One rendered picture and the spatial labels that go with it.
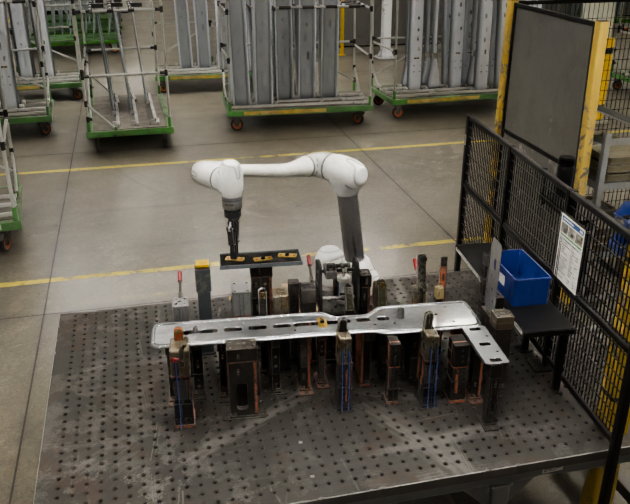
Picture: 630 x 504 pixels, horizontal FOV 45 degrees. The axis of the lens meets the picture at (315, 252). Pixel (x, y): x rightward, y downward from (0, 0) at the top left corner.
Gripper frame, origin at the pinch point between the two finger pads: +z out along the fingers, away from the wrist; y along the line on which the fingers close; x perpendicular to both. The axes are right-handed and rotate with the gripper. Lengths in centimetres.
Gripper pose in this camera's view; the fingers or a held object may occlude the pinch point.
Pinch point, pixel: (234, 250)
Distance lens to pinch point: 338.6
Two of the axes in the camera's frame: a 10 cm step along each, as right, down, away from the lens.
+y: -1.8, 4.0, -9.0
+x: 9.8, 0.8, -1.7
